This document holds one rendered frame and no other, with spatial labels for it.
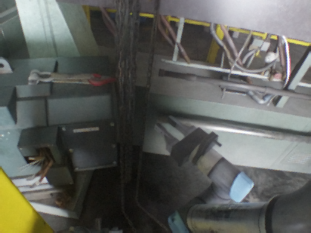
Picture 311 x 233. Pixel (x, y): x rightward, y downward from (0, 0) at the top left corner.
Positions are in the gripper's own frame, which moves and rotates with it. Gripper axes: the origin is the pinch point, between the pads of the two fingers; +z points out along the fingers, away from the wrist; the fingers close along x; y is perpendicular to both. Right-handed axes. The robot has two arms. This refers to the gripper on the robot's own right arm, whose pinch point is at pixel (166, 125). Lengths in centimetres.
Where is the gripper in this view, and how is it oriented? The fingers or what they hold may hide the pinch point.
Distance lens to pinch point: 68.7
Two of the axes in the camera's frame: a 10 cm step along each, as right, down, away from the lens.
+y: -1.1, 7.3, 6.7
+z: -6.7, -5.5, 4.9
